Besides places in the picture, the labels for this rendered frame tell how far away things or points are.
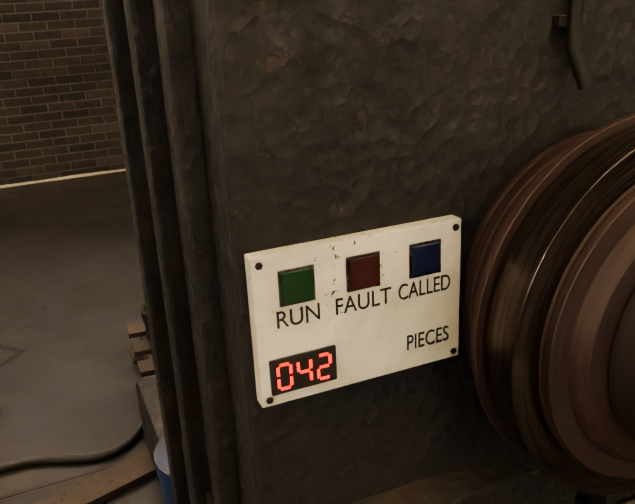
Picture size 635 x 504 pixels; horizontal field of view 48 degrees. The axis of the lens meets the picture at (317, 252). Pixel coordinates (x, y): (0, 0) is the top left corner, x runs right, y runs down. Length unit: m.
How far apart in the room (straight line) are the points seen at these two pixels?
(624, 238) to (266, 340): 0.39
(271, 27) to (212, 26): 0.06
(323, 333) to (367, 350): 0.07
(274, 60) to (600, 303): 0.41
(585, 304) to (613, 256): 0.06
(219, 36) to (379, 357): 0.40
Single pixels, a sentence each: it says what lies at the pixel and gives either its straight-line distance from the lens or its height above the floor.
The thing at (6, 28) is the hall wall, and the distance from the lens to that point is 6.63.
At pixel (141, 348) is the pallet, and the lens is 3.03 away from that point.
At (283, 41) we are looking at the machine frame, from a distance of 0.73.
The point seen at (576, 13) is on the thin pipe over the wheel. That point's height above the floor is 1.46.
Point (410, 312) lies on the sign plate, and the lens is 0.85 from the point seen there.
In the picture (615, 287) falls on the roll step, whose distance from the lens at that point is 0.78.
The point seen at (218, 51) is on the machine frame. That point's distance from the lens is 0.71.
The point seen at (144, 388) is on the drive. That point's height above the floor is 0.25.
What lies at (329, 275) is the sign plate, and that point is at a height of 1.20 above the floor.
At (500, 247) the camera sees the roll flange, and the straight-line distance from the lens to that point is 0.80.
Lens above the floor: 1.50
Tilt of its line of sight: 20 degrees down
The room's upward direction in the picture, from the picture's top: 3 degrees counter-clockwise
